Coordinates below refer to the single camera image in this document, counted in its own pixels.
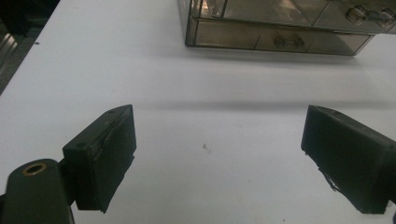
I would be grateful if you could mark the small clear drawer with knob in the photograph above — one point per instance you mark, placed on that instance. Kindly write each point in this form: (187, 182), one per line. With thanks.
(358, 15)

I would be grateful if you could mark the smoky clear drawer organizer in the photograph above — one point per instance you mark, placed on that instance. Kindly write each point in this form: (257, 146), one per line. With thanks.
(277, 26)

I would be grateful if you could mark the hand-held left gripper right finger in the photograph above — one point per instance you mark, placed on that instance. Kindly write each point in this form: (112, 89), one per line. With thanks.
(348, 158)

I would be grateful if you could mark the wide clear drawer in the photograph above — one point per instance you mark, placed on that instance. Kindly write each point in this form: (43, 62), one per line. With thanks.
(280, 39)

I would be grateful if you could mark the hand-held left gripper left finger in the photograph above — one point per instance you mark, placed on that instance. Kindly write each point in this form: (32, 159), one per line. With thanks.
(99, 158)

